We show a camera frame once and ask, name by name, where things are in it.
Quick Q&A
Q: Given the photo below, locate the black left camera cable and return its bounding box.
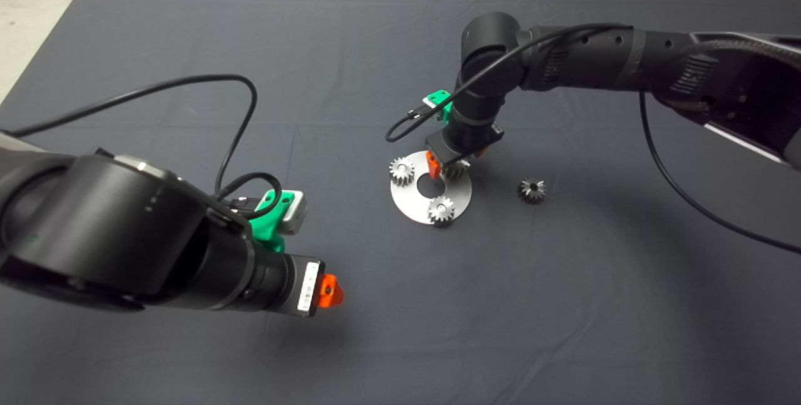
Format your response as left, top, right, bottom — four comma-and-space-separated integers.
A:
0, 74, 283, 221

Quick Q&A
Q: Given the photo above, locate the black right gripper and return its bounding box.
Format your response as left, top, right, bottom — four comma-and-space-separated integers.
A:
424, 122, 505, 180

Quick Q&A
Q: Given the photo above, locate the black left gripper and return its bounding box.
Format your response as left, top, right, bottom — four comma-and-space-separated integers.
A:
278, 254, 345, 318

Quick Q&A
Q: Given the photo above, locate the dark steel gear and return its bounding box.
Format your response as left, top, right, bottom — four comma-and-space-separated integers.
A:
518, 177, 547, 204

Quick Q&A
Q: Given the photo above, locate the large silver steel gear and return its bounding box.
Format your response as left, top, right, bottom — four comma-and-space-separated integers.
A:
442, 158, 470, 182

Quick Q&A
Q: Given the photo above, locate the round metal plate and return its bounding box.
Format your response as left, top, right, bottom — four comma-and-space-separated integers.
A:
390, 150, 473, 226

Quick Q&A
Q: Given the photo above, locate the dark grey table cloth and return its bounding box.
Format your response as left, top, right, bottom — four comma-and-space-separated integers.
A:
0, 0, 801, 405

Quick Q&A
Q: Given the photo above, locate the green left camera mount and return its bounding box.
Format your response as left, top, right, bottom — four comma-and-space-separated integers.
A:
247, 189, 296, 254

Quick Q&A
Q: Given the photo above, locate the green right camera mount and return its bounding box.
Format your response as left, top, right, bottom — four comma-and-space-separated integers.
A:
429, 89, 454, 124

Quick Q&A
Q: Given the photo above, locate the silver left camera box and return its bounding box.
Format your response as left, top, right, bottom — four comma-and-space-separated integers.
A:
283, 191, 308, 235

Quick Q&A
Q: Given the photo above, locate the small silver steel gear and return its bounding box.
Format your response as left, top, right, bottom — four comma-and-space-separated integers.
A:
389, 157, 416, 187
427, 196, 456, 227

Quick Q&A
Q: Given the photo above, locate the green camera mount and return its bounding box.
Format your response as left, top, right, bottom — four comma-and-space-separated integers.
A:
247, 189, 296, 254
429, 89, 454, 124

